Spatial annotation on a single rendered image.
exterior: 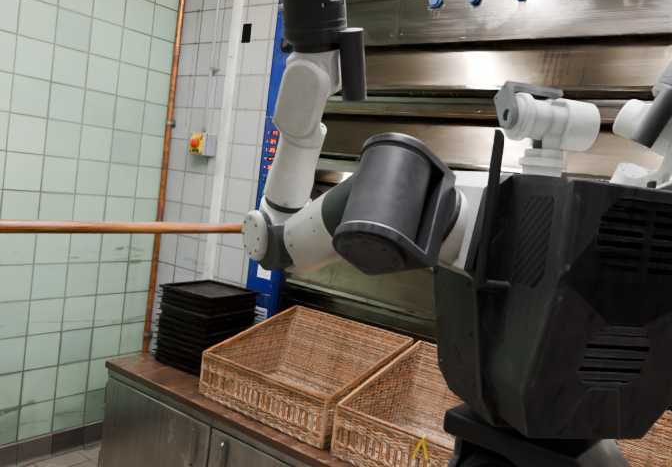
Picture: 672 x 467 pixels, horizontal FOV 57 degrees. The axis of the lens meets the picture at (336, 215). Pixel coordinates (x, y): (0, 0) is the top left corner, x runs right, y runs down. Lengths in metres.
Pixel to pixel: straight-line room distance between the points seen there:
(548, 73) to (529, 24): 0.19
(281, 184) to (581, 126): 0.43
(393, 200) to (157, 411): 1.79
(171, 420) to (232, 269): 0.78
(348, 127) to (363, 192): 1.73
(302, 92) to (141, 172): 2.30
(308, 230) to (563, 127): 0.36
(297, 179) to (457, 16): 1.45
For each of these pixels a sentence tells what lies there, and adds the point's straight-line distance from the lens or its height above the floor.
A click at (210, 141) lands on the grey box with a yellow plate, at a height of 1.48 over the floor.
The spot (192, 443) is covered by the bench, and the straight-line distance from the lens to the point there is 2.26.
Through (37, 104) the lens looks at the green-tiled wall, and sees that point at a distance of 2.84.
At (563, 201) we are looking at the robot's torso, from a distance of 0.66.
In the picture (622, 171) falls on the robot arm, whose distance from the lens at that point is 1.17.
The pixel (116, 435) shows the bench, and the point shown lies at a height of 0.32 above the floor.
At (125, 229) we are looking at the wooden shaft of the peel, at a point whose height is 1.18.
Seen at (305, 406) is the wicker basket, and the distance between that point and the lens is 1.93.
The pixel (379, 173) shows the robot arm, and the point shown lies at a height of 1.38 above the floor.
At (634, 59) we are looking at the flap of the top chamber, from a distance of 2.05.
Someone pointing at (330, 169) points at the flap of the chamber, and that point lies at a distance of 2.26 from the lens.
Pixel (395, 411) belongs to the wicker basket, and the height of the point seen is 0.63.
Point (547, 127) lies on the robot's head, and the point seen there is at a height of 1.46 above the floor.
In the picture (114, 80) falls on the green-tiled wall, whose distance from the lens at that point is 3.02.
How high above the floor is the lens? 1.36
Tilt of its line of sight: 3 degrees down
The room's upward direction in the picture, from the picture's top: 7 degrees clockwise
